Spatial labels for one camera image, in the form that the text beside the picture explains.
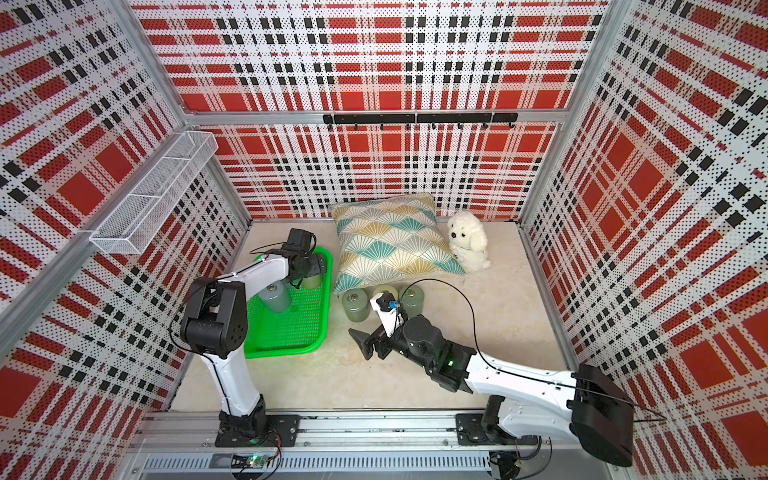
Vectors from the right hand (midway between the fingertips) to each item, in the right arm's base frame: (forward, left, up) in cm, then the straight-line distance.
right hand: (369, 319), depth 72 cm
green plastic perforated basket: (+6, +24, -19) cm, 31 cm away
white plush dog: (+28, -29, -4) cm, 41 cm away
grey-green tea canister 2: (+11, -11, -12) cm, 20 cm away
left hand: (+26, +22, -15) cm, 37 cm away
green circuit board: (-27, +26, -18) cm, 42 cm away
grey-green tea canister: (+11, +6, -12) cm, 17 cm away
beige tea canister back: (+21, +22, -16) cm, 35 cm away
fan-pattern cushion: (+29, -4, -4) cm, 30 cm away
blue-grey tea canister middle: (+13, +31, -12) cm, 35 cm away
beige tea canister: (+16, -4, -12) cm, 20 cm away
